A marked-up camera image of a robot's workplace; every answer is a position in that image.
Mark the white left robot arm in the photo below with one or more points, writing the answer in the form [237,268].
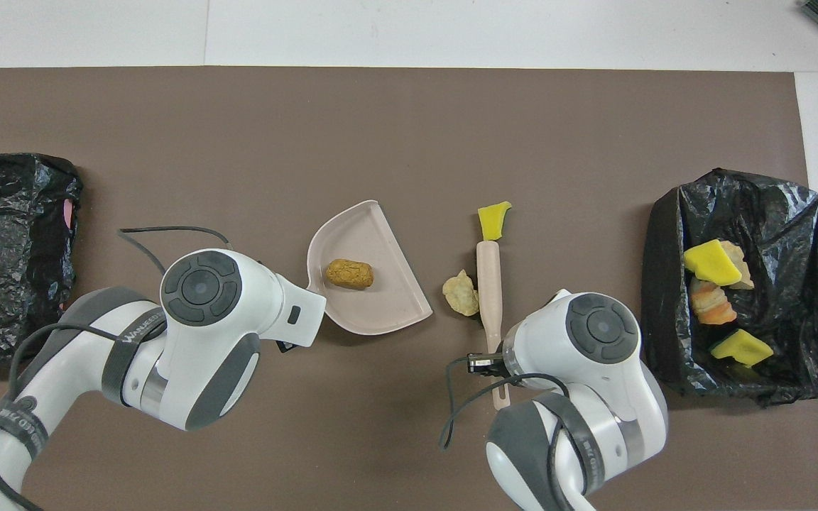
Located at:
[196,341]

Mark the open bin with black bag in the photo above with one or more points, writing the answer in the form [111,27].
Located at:
[792,234]

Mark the green and yellow sponge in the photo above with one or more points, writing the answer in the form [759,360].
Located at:
[739,345]

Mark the pale yellow foam chunk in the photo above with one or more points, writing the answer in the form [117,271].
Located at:
[744,275]

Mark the closed black trash bag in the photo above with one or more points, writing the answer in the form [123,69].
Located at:
[4,248]

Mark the beige brush with black bristles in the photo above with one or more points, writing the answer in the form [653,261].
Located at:
[489,284]

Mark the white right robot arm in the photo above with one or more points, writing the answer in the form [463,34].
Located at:
[593,355]

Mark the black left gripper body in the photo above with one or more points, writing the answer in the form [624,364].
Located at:
[284,346]

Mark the brown table mat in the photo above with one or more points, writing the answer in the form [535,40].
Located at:
[380,128]

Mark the brown bread nugget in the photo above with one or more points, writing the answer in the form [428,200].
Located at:
[349,274]

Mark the notched yellow sponge piece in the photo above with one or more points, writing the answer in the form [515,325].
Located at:
[711,262]

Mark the pale foam piece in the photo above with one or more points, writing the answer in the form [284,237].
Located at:
[460,292]

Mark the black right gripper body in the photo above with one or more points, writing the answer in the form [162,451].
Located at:
[483,364]

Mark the beige plastic dustpan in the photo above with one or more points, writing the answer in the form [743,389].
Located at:
[380,305]

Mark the orange and white foam chunk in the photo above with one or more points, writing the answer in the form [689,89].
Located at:
[711,305]

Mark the yellow sponge wedge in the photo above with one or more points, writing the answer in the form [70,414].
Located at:
[494,220]

